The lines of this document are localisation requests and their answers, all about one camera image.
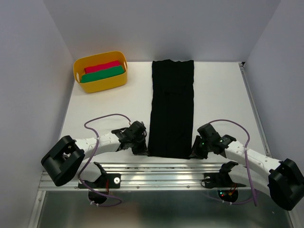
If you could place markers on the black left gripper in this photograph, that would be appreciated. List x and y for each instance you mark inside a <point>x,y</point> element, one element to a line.
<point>142,150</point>

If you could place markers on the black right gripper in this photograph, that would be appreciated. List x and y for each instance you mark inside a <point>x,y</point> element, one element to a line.
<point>196,153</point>

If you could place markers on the black t-shirt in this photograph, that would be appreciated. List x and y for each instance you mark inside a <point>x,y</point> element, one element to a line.
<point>171,121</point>

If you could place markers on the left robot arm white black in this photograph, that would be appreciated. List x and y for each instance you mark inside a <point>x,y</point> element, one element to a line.
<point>64,162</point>

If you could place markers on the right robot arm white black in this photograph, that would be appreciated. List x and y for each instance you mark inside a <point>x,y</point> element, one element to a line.
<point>281,180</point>

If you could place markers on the yellow plastic basket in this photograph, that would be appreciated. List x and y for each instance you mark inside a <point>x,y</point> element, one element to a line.
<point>104,84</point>

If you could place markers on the green rolled t-shirt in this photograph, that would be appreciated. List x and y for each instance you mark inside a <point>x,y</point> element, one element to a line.
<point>102,74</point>

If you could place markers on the red rolled t-shirt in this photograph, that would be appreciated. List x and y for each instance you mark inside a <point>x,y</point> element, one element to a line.
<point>92,69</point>

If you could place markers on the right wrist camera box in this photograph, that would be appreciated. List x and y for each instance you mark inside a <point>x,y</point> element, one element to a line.
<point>208,133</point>

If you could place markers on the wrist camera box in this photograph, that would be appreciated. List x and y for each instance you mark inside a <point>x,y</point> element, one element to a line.
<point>208,133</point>
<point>137,129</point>

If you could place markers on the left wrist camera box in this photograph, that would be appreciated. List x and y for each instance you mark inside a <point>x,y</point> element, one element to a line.
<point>137,129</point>

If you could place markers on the aluminium rail frame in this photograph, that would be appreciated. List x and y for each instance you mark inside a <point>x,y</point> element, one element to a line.
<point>157,192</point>

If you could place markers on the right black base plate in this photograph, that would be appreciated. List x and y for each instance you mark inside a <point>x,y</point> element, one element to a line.
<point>218,180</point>

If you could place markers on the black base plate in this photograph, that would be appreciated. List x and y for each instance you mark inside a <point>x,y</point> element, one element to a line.
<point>218,180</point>
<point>101,181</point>

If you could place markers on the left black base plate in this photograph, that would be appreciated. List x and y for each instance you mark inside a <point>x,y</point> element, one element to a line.
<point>101,181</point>

